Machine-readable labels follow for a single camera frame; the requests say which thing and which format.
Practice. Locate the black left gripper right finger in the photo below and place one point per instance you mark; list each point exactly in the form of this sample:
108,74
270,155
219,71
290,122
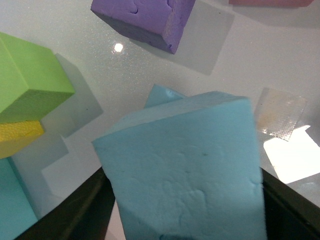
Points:
289,215

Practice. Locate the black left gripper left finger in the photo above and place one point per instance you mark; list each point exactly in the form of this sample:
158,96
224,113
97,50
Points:
84,215

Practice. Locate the light blue foam block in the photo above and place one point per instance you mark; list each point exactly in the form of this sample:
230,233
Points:
188,169
162,95

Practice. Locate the teal plastic bin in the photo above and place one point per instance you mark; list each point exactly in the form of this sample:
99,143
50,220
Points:
16,213

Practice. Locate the clear tape patch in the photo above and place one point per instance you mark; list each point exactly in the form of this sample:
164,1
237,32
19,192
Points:
278,112

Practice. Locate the yellow foam block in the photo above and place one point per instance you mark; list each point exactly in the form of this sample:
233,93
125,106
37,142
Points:
17,135

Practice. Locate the green foam block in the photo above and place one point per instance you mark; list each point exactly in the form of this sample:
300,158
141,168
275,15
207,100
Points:
32,81

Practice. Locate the purple foam block far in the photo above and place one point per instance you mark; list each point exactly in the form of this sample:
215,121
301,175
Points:
159,23

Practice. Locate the pink foam block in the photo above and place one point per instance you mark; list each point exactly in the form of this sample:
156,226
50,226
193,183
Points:
272,3

